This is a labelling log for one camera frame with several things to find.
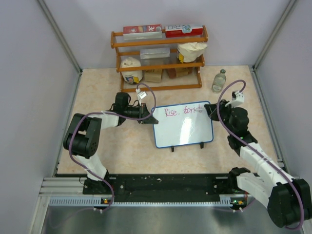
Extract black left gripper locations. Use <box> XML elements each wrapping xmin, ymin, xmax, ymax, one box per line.
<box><xmin>124</xmin><ymin>103</ymin><xmax>158</xmax><ymax>124</ymax></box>

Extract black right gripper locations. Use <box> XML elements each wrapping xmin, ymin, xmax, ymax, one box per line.
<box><xmin>205</xmin><ymin>99</ymin><xmax>234</xmax><ymax>135</ymax></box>

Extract blue-framed whiteboard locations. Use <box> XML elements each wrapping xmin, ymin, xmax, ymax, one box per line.
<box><xmin>153</xmin><ymin>101</ymin><xmax>214</xmax><ymax>149</ymax></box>

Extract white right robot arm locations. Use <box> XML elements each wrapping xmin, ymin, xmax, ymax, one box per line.
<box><xmin>204</xmin><ymin>100</ymin><xmax>312</xmax><ymax>228</ymax></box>

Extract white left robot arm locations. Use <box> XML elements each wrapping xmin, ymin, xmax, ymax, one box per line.
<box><xmin>63</xmin><ymin>92</ymin><xmax>158</xmax><ymax>194</ymax></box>

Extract clear glass bottle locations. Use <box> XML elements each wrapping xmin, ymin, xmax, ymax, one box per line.
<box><xmin>212</xmin><ymin>69</ymin><xmax>226</xmax><ymax>93</ymax></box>

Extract brown box under shelf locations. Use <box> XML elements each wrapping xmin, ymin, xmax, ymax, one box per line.
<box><xmin>144</xmin><ymin>69</ymin><xmax>163</xmax><ymax>82</ymax></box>

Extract white cloth bag left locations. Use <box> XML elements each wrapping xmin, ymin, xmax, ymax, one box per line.
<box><xmin>120</xmin><ymin>57</ymin><xmax>143</xmax><ymax>84</ymax></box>

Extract white cloth bag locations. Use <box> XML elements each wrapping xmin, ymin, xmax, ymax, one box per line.
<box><xmin>120</xmin><ymin>57</ymin><xmax>143</xmax><ymax>84</ymax></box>
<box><xmin>177</xmin><ymin>42</ymin><xmax>208</xmax><ymax>63</ymax></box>

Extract brown block under shelf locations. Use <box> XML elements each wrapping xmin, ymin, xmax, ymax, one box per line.
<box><xmin>166</xmin><ymin>67</ymin><xmax>193</xmax><ymax>79</ymax></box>

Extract wooden shelf rack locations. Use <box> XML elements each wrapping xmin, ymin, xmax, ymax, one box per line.
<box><xmin>110</xmin><ymin>25</ymin><xmax>208</xmax><ymax>92</ymax></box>

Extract white cloth bag right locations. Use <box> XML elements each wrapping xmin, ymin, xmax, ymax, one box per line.
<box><xmin>177</xmin><ymin>42</ymin><xmax>208</xmax><ymax>63</ymax></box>

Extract clear plastic box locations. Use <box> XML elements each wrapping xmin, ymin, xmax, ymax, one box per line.
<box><xmin>140</xmin><ymin>47</ymin><xmax>170</xmax><ymax>59</ymax></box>

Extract red toothpaste box right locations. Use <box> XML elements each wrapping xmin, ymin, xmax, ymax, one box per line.
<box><xmin>164</xmin><ymin>24</ymin><xmax>203</xmax><ymax>38</ymax></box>

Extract red toothpaste box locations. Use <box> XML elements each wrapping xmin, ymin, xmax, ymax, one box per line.
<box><xmin>164</xmin><ymin>24</ymin><xmax>203</xmax><ymax>38</ymax></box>
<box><xmin>123</xmin><ymin>24</ymin><xmax>162</xmax><ymax>40</ymax></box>

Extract red toothpaste box left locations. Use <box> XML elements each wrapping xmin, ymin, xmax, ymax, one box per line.
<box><xmin>123</xmin><ymin>24</ymin><xmax>162</xmax><ymax>40</ymax></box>

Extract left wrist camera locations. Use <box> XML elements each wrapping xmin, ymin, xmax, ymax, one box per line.
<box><xmin>136</xmin><ymin>88</ymin><xmax>147</xmax><ymax>102</ymax></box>

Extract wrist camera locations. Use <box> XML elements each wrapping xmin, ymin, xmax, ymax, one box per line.
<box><xmin>225</xmin><ymin>91</ymin><xmax>245</xmax><ymax>108</ymax></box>
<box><xmin>136</xmin><ymin>88</ymin><xmax>147</xmax><ymax>102</ymax></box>

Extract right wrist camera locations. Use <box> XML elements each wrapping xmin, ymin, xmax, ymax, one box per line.
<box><xmin>225</xmin><ymin>91</ymin><xmax>245</xmax><ymax>108</ymax></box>

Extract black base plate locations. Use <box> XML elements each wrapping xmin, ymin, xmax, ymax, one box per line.
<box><xmin>82</xmin><ymin>173</ymin><xmax>247</xmax><ymax>202</ymax></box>

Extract grey cable duct rail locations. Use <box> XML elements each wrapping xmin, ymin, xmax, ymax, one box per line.
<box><xmin>48</xmin><ymin>195</ymin><xmax>246</xmax><ymax>208</ymax></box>

